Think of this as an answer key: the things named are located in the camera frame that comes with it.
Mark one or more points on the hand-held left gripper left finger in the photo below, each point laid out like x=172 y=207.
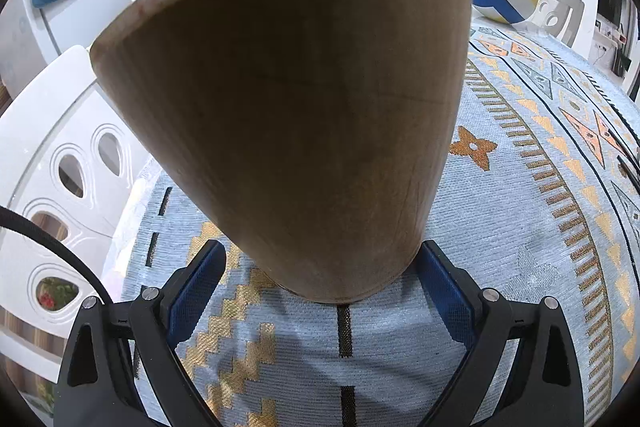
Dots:
x=197 y=297

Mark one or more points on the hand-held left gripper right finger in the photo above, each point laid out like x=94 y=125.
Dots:
x=445 y=297

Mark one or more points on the wooden utensil holder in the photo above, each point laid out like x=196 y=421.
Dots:
x=280 y=107

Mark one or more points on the black chopstick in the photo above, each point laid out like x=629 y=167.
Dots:
x=629 y=171

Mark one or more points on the patterned blue tablecloth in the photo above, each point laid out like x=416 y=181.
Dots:
x=500 y=217

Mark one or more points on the white chair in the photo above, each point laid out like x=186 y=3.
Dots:
x=45 y=117
x=565 y=7

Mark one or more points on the dark screen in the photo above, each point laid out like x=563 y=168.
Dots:
x=612 y=2

